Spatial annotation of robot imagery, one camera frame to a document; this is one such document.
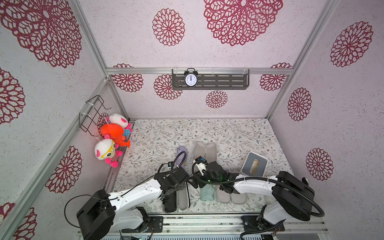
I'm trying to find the black umbrella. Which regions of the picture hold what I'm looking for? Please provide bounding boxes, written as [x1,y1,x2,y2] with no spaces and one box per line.
[163,192,178,213]

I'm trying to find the black umbrella case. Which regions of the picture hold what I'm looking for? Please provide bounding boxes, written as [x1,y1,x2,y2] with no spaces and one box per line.
[175,183,191,211]

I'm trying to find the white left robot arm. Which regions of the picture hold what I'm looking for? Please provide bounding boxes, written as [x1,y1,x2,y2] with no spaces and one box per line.
[76,167,190,240]

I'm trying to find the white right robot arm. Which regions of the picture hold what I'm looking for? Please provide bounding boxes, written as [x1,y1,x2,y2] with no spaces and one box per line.
[192,157,325,231]

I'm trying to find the mint green folded umbrella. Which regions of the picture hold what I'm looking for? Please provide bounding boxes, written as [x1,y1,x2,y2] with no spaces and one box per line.
[200,185,215,202]

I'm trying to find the open mint umbrella case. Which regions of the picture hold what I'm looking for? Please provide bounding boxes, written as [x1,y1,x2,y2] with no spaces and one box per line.
[216,170,247,205]

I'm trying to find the beige roll in tray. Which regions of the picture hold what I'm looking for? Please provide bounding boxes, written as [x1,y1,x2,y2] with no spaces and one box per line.
[250,160,260,175]

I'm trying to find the white rimmed grey tray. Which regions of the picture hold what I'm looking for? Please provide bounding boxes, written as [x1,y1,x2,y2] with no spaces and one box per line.
[241,152,269,177]

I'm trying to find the white plush with yellow glasses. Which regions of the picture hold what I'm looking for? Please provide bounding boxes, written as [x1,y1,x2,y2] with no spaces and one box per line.
[94,139,123,168]

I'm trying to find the orange plush whale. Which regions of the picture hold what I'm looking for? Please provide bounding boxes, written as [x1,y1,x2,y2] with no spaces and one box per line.
[100,123,131,148]

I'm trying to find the white pink plush doll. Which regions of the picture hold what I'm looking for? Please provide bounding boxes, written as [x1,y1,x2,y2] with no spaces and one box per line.
[107,114,133,137]

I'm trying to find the black alarm clock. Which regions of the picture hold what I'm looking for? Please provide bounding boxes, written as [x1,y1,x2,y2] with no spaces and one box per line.
[184,68,199,87]

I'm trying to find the grey wall shelf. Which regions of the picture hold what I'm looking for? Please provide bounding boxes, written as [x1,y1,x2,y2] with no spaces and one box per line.
[171,69,250,90]

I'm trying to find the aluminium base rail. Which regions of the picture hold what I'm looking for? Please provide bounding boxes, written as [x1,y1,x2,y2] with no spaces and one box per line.
[105,214,331,240]

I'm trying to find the black wire wall rack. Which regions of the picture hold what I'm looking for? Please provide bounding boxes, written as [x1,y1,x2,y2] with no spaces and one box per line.
[78,95,112,138]

